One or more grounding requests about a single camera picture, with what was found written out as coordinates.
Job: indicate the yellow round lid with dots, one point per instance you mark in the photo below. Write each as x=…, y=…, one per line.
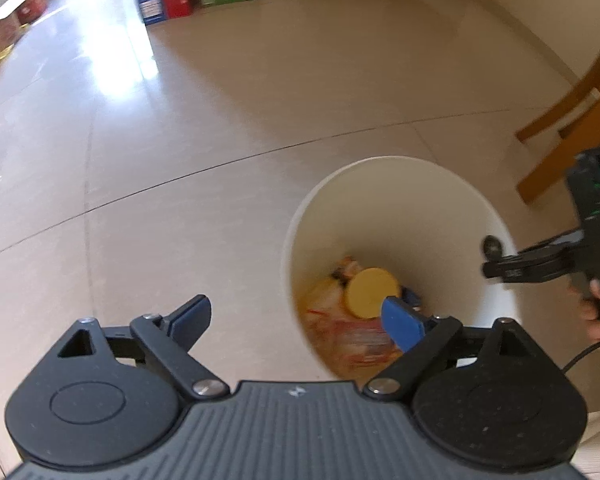
x=372, y=292

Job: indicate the open printed cardboard box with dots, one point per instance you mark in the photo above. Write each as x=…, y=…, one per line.
x=0, y=35

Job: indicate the orange red snack wrapper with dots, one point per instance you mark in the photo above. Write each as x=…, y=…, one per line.
x=340, y=330

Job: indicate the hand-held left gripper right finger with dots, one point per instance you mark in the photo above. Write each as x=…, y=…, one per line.
x=402, y=324

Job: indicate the person's right hand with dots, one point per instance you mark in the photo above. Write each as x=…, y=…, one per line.
x=596, y=317

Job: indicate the small red box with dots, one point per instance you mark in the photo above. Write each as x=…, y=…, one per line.
x=32, y=4

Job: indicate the wooden chair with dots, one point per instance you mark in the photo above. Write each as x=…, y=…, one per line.
x=575, y=110

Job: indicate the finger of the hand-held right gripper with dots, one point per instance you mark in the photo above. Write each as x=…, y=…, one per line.
x=565, y=246
x=530, y=267

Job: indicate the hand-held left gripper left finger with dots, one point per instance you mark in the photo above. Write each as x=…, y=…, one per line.
x=191, y=317

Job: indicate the white plastic trash bin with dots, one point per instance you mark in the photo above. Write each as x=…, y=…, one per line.
x=405, y=210

